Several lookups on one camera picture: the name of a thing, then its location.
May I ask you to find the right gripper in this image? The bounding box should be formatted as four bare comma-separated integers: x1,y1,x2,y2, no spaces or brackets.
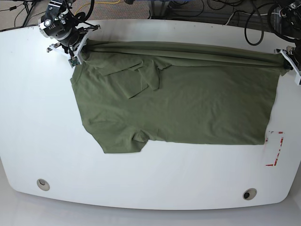
47,24,101,61

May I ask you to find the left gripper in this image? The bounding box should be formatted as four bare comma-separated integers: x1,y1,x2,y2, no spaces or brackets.
274,46,301,78

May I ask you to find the green t-shirt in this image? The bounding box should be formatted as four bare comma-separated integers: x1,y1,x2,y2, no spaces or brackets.
71,42,284,153

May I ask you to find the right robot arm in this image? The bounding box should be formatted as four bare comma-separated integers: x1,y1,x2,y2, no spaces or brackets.
38,0,100,67

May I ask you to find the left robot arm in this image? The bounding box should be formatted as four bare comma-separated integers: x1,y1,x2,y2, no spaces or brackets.
244,0,301,85

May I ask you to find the black tripod stand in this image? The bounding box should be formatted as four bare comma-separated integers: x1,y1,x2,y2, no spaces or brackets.
21,0,39,28

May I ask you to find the red tape rectangle marking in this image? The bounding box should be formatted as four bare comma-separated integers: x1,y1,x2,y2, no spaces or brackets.
262,131,285,167

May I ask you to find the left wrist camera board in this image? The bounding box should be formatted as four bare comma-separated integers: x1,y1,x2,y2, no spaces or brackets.
294,74,301,86

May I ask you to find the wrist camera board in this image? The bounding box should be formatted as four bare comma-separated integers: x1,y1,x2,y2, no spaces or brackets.
68,56,81,68
294,74,301,86

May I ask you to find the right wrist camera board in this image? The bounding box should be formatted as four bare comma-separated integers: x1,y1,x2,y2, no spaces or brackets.
68,56,81,68

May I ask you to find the yellow cable on floor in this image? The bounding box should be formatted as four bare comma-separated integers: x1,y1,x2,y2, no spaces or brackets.
76,1,122,15

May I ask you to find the right table cable grommet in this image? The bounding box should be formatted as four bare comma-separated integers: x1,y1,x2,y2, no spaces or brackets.
243,188,257,201

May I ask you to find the table cable grommet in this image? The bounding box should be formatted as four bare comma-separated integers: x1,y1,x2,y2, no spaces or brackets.
243,188,257,201
37,179,50,191

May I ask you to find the left table cable grommet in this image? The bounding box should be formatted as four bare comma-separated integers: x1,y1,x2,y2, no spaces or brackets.
37,179,50,191

